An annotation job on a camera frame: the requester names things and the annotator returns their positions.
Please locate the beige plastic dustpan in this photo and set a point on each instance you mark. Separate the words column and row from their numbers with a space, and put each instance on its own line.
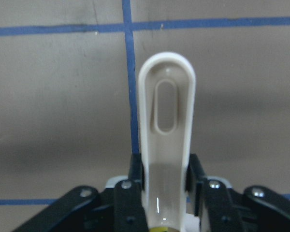
column 166, row 94

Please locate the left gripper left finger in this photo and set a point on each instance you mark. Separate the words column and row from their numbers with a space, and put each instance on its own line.
column 84, row 209

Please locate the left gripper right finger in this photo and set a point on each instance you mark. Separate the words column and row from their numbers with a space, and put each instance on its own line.
column 221, row 209

